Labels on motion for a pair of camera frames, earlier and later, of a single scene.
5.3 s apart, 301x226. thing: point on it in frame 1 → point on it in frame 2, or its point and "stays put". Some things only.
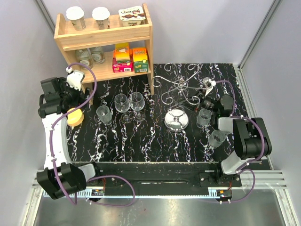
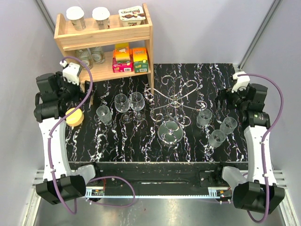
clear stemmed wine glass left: (122, 105) stays put
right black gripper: (195, 107) → (226, 94)
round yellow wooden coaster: (75, 118) stays put
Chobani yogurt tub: (132, 16) stays put
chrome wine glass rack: (176, 119) → (170, 131)
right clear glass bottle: (97, 53) stays put
